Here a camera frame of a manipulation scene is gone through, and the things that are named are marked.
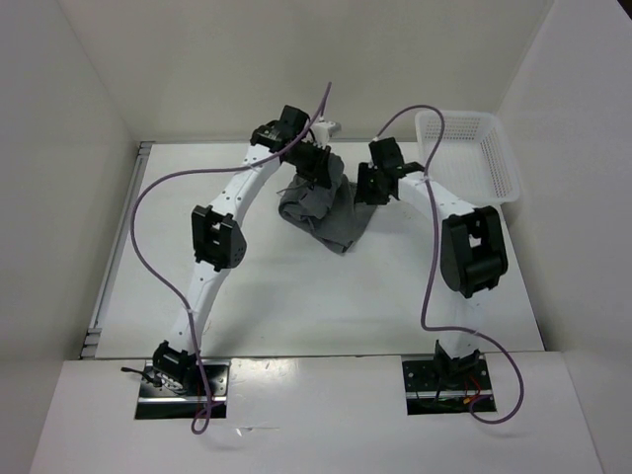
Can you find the grey shorts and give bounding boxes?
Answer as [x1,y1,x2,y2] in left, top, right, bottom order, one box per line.
[278,154,377,255]

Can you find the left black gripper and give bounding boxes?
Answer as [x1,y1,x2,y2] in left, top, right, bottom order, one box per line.
[285,140,332,189]

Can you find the white perforated plastic basket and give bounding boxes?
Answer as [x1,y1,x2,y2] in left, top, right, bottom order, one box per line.
[415,110,520,205]

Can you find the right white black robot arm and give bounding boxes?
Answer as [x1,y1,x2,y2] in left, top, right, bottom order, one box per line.
[355,137,509,388]

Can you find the purple cable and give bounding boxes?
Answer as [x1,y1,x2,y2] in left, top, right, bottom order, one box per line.
[131,81,333,435]
[375,104,524,427]

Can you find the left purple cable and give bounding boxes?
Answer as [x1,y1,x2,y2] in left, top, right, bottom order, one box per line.
[131,81,333,435]

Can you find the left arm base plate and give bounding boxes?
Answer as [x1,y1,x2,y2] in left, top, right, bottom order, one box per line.
[134,360,230,421]

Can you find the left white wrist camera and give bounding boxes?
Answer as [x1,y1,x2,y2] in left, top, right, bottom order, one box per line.
[311,118,342,147]

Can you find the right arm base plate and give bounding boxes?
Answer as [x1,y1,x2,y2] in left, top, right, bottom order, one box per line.
[401,355,497,416]

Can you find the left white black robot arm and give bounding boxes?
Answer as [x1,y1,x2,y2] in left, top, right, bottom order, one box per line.
[152,104,331,395]

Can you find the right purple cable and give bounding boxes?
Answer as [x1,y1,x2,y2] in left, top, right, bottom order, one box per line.
[375,104,524,427]

